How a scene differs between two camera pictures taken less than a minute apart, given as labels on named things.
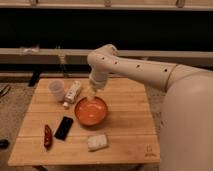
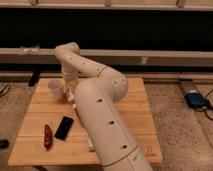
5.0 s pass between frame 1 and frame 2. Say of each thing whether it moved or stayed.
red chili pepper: stayed
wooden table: stayed
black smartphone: stayed
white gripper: moved
